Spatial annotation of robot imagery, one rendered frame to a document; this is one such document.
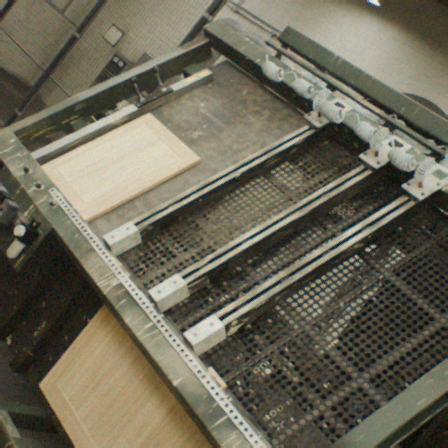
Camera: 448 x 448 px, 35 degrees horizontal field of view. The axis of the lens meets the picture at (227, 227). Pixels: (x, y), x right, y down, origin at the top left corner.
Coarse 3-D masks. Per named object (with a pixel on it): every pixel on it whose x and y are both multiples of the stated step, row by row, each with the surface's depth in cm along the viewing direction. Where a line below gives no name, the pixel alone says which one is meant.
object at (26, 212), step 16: (0, 176) 310; (0, 192) 289; (16, 192) 300; (0, 208) 284; (16, 208) 286; (32, 208) 291; (0, 224) 299; (16, 224) 285; (32, 224) 279; (48, 224) 282; (0, 240) 295; (16, 240) 280; (32, 240) 281; (16, 256) 285
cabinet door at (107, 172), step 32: (128, 128) 324; (160, 128) 322; (64, 160) 313; (96, 160) 311; (128, 160) 309; (160, 160) 307; (192, 160) 304; (64, 192) 299; (96, 192) 297; (128, 192) 294
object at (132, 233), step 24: (312, 120) 299; (288, 144) 296; (312, 144) 304; (240, 168) 291; (264, 168) 294; (192, 192) 283; (216, 192) 285; (144, 216) 276; (168, 216) 277; (120, 240) 268
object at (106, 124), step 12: (180, 84) 340; (192, 84) 341; (168, 96) 337; (132, 108) 331; (144, 108) 333; (108, 120) 327; (120, 120) 328; (84, 132) 322; (96, 132) 324; (60, 144) 318; (72, 144) 320; (36, 156) 314; (48, 156) 316
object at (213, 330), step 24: (432, 168) 271; (408, 192) 265; (432, 192) 263; (384, 216) 264; (408, 216) 266; (336, 240) 256; (360, 240) 256; (312, 264) 249; (336, 264) 255; (264, 288) 244; (288, 288) 246; (240, 312) 238; (264, 312) 245; (192, 336) 234; (216, 336) 236
